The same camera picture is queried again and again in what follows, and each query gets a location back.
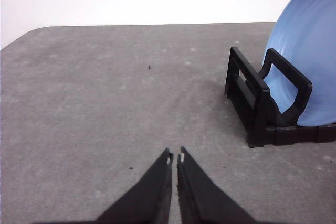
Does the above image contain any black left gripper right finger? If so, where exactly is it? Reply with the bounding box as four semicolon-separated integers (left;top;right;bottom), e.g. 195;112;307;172
177;147;259;224

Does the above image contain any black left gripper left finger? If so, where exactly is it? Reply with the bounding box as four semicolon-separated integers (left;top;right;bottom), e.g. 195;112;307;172
96;148;174;224

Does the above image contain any black plastic plate rack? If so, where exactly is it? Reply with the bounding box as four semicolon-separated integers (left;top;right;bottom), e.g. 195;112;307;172
225;47;336;148

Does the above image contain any blue plate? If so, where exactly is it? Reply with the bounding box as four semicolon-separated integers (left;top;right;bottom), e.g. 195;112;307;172
264;0;336;127

